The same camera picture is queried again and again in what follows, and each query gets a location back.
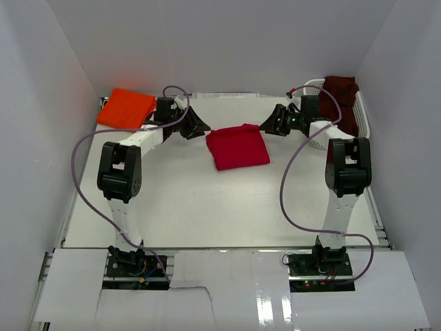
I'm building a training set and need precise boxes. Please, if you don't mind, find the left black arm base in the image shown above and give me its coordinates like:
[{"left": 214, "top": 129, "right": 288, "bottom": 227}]
[{"left": 102, "top": 252, "right": 170, "bottom": 291}]

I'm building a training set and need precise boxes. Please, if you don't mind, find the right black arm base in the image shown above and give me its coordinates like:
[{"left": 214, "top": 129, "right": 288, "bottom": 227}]
[{"left": 281, "top": 252, "right": 356, "bottom": 294}]

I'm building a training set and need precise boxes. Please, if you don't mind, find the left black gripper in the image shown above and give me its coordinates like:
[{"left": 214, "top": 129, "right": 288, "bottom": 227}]
[{"left": 169, "top": 106, "right": 211, "bottom": 140}]

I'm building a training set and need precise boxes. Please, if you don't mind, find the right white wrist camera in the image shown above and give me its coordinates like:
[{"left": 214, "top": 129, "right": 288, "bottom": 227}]
[{"left": 285, "top": 90, "right": 300, "bottom": 106}]

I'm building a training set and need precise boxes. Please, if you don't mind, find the dark maroon t shirt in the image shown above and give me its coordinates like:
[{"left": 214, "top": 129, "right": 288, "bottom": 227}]
[{"left": 319, "top": 76, "right": 359, "bottom": 137}]

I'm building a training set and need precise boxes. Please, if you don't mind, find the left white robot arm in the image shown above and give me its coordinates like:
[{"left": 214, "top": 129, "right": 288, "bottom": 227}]
[{"left": 97, "top": 97, "right": 211, "bottom": 275}]

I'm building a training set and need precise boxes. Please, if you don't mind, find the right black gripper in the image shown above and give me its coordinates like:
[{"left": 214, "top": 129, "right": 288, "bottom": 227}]
[{"left": 258, "top": 104, "right": 305, "bottom": 137}]

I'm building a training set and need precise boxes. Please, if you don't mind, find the folded orange t shirt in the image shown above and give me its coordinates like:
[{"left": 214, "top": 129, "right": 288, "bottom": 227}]
[{"left": 96, "top": 88, "right": 156, "bottom": 129}]

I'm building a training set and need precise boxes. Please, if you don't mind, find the white printed label strip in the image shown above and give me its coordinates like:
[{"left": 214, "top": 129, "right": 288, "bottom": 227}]
[{"left": 192, "top": 92, "right": 260, "bottom": 99}]

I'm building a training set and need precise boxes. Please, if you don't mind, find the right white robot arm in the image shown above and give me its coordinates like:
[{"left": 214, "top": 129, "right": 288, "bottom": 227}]
[{"left": 259, "top": 96, "right": 372, "bottom": 275}]

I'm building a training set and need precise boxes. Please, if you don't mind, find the white plastic basket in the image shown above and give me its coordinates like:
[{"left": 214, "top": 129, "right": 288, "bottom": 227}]
[{"left": 303, "top": 79, "right": 370, "bottom": 138}]

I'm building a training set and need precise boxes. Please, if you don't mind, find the bright red t shirt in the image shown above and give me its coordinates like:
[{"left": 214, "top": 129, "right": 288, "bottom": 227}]
[{"left": 206, "top": 123, "right": 270, "bottom": 171}]

